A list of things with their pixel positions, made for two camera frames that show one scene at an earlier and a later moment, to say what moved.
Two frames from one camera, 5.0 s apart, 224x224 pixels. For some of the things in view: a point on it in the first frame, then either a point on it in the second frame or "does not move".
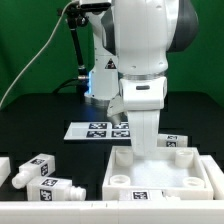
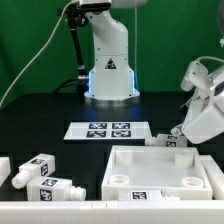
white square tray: x=177 y=168 does not move
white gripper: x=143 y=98 -> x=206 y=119
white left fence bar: x=5 y=169 does not move
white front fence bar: x=203 y=211 does not move
